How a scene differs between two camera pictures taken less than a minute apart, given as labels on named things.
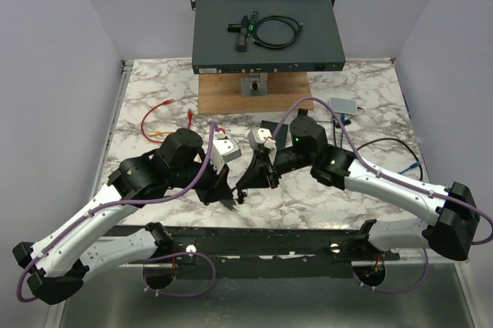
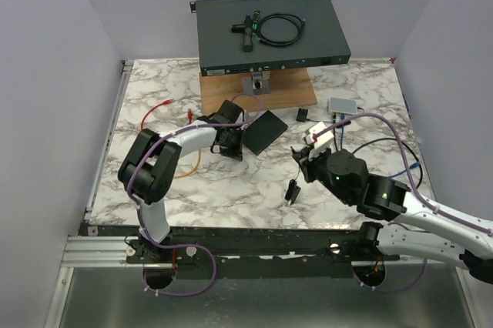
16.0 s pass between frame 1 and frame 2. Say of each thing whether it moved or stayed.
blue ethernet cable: stayed
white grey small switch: stayed
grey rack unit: stayed
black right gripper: moved
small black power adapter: moved
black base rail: stayed
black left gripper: moved
